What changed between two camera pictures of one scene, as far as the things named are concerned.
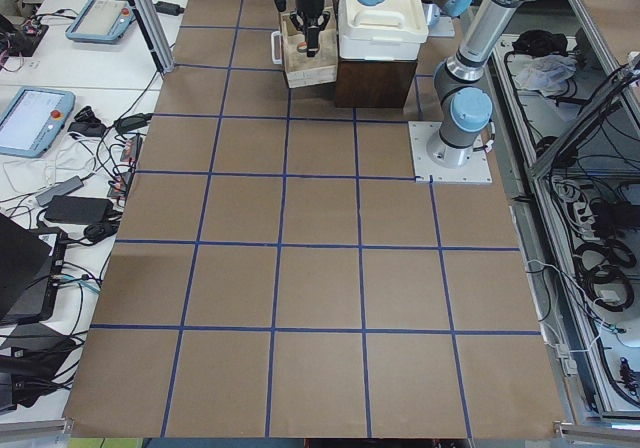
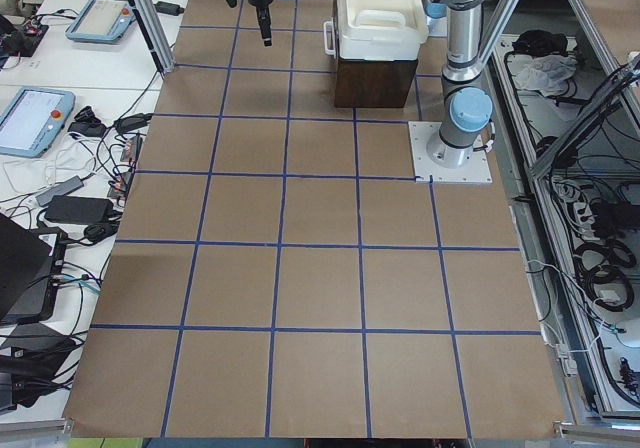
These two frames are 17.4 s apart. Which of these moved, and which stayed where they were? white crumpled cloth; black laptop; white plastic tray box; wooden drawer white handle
Moved: wooden drawer white handle
Stayed: white plastic tray box; white crumpled cloth; black laptop
